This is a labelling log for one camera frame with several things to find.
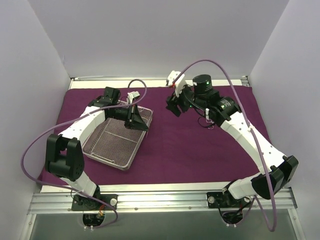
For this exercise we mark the metal mesh tray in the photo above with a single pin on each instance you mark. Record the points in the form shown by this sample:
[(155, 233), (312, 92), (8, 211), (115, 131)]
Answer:
[(110, 142)]

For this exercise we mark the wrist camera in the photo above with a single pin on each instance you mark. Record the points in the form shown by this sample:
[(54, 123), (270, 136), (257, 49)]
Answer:
[(176, 80), (131, 96)]

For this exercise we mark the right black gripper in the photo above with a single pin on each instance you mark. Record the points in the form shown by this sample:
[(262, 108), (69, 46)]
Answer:
[(178, 103)]

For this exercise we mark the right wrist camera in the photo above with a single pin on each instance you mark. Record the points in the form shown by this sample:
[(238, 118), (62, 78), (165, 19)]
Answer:
[(176, 80)]

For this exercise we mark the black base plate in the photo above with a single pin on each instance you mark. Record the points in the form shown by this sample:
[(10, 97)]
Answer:
[(81, 203), (219, 199)]

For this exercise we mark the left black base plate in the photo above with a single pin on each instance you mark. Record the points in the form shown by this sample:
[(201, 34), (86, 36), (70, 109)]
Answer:
[(81, 203)]

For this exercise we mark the front aluminium rail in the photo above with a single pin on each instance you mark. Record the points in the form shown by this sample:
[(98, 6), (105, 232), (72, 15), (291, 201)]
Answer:
[(60, 202)]

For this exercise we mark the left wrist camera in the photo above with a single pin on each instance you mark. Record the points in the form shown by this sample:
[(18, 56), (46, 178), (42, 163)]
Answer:
[(131, 96)]

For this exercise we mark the purple cloth wrap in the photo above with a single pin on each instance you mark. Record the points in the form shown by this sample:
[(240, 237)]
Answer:
[(177, 149)]

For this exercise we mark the aluminium rail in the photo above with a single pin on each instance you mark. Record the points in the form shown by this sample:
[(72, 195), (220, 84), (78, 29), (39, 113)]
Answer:
[(60, 202), (245, 81)]

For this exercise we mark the right side aluminium rail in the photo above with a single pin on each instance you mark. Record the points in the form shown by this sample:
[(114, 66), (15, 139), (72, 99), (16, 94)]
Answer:
[(245, 81)]

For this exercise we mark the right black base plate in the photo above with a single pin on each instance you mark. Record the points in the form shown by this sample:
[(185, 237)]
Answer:
[(219, 199)]

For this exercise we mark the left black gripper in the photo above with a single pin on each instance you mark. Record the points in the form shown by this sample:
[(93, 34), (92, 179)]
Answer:
[(131, 115)]

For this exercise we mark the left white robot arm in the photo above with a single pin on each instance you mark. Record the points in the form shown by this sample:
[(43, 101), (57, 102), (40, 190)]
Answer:
[(64, 154)]

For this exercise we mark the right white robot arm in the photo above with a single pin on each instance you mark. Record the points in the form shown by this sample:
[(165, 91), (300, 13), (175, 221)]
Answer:
[(275, 168)]

